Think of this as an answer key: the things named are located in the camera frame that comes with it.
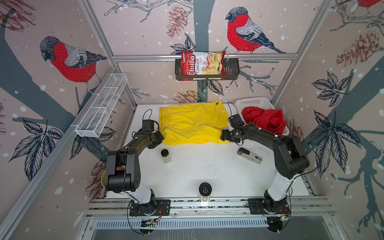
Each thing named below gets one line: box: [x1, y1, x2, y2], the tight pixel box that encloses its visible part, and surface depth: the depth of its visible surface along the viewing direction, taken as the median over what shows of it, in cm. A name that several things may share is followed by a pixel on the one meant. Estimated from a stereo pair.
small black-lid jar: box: [160, 149, 172, 164], surface depth 85 cm
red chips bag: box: [181, 50, 227, 81], surface depth 90 cm
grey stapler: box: [236, 147, 262, 165], surface depth 90 cm
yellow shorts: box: [158, 100, 230, 145], surface depth 109 cm
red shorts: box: [242, 106, 287, 135], surface depth 97 cm
